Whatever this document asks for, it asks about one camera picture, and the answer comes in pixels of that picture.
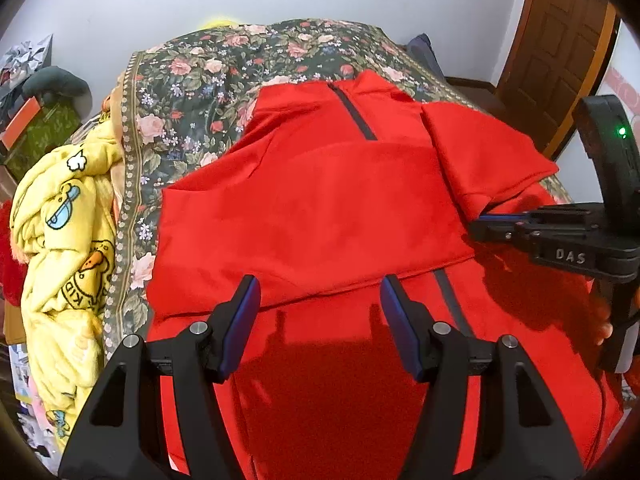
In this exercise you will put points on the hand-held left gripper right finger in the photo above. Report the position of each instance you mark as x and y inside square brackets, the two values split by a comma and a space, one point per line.
[400, 325]

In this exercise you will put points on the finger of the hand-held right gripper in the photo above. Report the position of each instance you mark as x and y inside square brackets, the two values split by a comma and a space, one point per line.
[492, 230]

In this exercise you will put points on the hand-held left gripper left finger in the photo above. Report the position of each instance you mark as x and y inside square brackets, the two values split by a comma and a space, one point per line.
[239, 325]

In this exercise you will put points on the red zip jacket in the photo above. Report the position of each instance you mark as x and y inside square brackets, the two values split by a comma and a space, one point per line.
[320, 185]

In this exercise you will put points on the person's right hand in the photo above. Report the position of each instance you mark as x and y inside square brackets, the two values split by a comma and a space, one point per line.
[606, 331]

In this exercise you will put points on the yellow duck-print blanket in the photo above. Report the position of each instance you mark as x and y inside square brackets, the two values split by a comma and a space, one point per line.
[65, 270]

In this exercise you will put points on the brown wooden door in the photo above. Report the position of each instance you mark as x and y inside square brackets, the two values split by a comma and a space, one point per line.
[560, 60]

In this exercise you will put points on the dark blue pillow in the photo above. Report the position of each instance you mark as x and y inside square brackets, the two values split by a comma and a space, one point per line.
[425, 52]

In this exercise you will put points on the red fuzzy cloth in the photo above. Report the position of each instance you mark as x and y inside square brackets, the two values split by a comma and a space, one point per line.
[10, 270]

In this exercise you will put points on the floral bed blanket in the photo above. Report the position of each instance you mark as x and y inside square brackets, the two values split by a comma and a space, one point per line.
[200, 90]

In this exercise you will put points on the green patterned box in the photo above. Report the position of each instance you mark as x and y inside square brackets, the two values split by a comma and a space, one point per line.
[47, 135]

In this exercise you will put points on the orange box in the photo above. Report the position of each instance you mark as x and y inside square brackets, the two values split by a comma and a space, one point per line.
[22, 122]

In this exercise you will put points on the yellow pillow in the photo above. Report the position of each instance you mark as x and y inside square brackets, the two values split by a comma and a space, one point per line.
[220, 22]

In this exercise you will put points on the dark grey cushion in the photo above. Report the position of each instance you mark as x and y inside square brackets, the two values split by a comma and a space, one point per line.
[55, 80]

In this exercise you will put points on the silver wrapped bundle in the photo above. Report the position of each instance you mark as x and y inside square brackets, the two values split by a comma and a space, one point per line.
[22, 57]

